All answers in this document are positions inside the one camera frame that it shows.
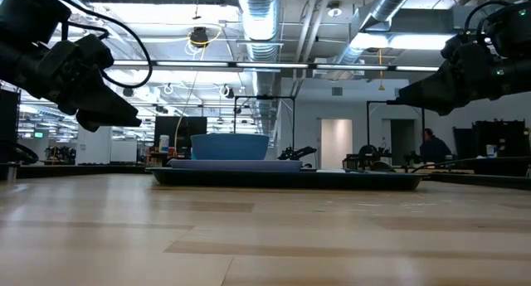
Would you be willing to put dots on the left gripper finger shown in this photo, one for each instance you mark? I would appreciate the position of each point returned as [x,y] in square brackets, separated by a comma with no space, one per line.
[88,126]
[108,108]

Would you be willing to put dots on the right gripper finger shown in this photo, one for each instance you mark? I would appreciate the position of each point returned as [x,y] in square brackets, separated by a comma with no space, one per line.
[450,110]
[435,91]

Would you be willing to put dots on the blue bowl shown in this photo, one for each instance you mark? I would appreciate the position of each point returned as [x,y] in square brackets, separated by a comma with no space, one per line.
[230,147]

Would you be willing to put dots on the lilac plate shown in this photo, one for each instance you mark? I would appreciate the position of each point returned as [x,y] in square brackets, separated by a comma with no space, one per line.
[236,166]

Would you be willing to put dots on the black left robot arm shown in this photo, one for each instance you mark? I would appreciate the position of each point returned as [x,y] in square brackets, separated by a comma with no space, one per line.
[29,16]

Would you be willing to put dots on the dark green plastic tray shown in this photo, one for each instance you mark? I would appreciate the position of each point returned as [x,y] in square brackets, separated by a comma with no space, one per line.
[269,180]

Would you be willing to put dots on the white building column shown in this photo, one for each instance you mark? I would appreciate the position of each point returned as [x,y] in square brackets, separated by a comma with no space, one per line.
[94,149]

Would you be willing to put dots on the person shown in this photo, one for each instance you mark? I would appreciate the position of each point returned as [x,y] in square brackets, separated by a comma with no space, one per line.
[433,149]

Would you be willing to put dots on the black cabinet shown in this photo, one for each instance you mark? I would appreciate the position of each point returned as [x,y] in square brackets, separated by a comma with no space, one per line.
[504,137]

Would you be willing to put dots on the white wipes canister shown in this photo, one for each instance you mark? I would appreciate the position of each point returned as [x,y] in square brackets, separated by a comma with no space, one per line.
[164,144]

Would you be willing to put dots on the black panel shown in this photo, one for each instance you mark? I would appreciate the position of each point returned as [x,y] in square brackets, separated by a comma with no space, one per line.
[9,128]

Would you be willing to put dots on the black monitor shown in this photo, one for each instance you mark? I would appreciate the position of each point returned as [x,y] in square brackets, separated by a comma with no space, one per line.
[188,130]

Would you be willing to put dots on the long ceiling light strip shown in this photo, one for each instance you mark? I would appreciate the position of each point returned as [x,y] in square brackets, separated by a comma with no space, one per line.
[269,65]

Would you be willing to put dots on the black aluminium table frame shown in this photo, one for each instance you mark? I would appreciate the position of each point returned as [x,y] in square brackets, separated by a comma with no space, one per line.
[83,170]

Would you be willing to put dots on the silver spiral duct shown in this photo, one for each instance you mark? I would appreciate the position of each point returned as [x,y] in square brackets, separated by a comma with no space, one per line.
[386,4]
[259,25]

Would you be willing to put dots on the black frame stand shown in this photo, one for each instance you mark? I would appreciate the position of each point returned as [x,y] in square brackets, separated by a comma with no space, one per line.
[265,97]

